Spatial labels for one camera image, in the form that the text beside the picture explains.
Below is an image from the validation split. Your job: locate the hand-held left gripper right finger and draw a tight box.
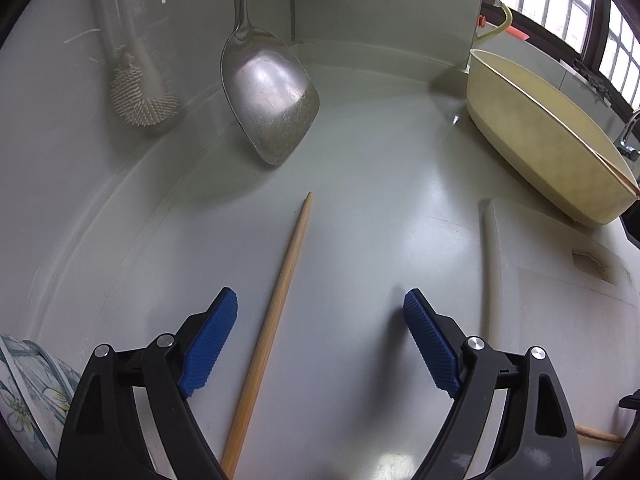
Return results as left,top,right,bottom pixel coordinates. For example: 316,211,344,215
403,288,585,480

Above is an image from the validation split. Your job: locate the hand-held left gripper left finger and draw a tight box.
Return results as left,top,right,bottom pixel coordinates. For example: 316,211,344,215
56,287,239,480

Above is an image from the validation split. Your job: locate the light wooden chopstick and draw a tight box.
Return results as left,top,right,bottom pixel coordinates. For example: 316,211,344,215
220,191,315,480
575,424,626,444

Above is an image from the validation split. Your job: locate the pale yellow oval tray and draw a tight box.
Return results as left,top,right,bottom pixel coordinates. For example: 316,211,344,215
466,48,640,228

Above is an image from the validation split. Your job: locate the white plastic cutting board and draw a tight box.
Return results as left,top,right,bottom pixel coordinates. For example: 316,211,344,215
480,197,640,480

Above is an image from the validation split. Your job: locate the white floral ceramic bowl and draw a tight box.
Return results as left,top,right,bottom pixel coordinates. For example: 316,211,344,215
0,335,83,480

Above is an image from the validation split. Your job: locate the white bristle brush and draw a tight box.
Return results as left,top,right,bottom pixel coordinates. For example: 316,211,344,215
92,0,182,127

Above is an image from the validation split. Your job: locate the stainless steel spatula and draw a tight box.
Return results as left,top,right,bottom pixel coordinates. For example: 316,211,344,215
220,0,321,166

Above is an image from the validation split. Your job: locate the metal faucet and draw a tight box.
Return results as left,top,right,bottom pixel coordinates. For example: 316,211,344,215
616,109,640,161

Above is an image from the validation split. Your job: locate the gas valve with yellow hose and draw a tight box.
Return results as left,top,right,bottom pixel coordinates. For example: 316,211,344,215
475,0,531,45

